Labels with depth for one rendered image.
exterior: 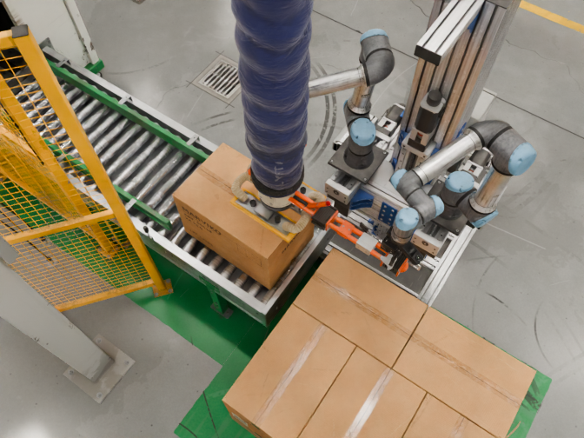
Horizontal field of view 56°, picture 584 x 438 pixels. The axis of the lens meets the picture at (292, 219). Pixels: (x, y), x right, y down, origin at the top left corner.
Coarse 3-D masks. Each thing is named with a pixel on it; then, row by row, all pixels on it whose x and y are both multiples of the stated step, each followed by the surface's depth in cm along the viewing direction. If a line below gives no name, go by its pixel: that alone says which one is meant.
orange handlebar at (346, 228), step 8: (296, 192) 238; (296, 200) 236; (304, 200) 237; (312, 200) 236; (304, 208) 234; (336, 216) 232; (344, 224) 230; (352, 224) 230; (344, 232) 228; (360, 232) 228; (352, 240) 227; (376, 256) 224
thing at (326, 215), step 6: (318, 210) 233; (324, 210) 233; (330, 210) 233; (336, 210) 231; (312, 216) 230; (318, 216) 231; (324, 216) 231; (330, 216) 231; (312, 222) 234; (318, 222) 230; (324, 222) 230; (324, 228) 231
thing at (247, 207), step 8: (248, 192) 252; (232, 200) 250; (240, 200) 249; (248, 200) 249; (256, 200) 249; (240, 208) 248; (248, 208) 247; (256, 216) 246; (272, 216) 245; (280, 216) 245; (288, 216) 246; (264, 224) 244; (272, 224) 243; (280, 224) 243; (280, 232) 242; (288, 232) 241; (288, 240) 240
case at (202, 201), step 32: (224, 160) 283; (192, 192) 274; (224, 192) 274; (256, 192) 274; (192, 224) 290; (224, 224) 265; (256, 224) 265; (224, 256) 297; (256, 256) 263; (288, 256) 284
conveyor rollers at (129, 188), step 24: (24, 96) 360; (72, 96) 358; (48, 120) 351; (96, 120) 349; (72, 144) 341; (96, 144) 337; (120, 144) 338; (168, 144) 337; (144, 168) 329; (168, 168) 329; (144, 192) 321; (168, 192) 324; (144, 216) 315; (192, 240) 305; (312, 240) 306; (216, 264) 299
